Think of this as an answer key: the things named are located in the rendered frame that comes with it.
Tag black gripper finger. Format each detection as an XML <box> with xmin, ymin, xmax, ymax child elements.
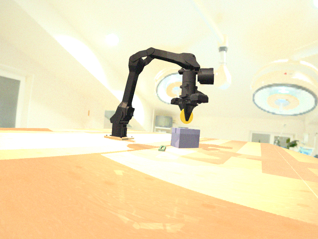
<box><xmin>183</xmin><ymin>103</ymin><xmax>198</xmax><ymax>121</ymax></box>
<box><xmin>177</xmin><ymin>103</ymin><xmax>183</xmax><ymax>111</ymax></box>

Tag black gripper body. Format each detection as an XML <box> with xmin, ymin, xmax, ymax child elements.
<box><xmin>171</xmin><ymin>82</ymin><xmax>209</xmax><ymax>105</ymax></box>

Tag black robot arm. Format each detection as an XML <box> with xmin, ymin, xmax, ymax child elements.
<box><xmin>110</xmin><ymin>47</ymin><xmax>214</xmax><ymax>137</ymax></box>

